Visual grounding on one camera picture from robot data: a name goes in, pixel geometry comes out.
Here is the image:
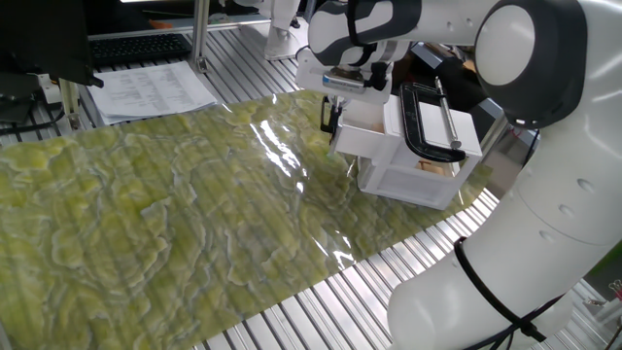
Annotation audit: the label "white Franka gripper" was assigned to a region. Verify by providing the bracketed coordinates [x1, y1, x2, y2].
[294, 48, 394, 133]

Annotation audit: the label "white plastic drawer cabinet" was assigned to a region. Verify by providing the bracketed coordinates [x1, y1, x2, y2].
[357, 94, 484, 211]

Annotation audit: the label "black C-clamp with steel screw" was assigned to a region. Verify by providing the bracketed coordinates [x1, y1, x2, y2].
[398, 76, 468, 164]

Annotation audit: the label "printed paper sheets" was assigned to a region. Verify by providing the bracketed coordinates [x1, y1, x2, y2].
[86, 60, 219, 126]

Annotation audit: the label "green marble pattern mat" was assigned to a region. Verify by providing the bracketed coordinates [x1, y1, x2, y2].
[0, 89, 492, 350]

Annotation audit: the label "black computer keyboard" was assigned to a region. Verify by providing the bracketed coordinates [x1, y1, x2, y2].
[88, 32, 193, 69]

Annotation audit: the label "black computer monitor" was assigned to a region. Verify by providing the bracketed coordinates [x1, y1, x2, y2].
[0, 0, 105, 89]

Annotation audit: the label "green cutting mat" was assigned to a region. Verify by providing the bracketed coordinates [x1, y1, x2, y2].
[585, 242, 622, 288]

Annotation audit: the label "upright aluminium frame post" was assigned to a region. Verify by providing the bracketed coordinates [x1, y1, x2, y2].
[189, 0, 211, 74]

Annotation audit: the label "horizontal aluminium frame rail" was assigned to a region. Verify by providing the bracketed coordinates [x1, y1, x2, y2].
[86, 17, 273, 43]

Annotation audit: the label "short aluminium post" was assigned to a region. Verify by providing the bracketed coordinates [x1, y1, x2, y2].
[56, 77, 83, 131]

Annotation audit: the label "black cable along robot arm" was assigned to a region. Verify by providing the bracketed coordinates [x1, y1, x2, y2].
[345, 0, 565, 350]

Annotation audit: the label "thin black desk cable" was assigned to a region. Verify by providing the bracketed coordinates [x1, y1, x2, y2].
[0, 107, 67, 137]

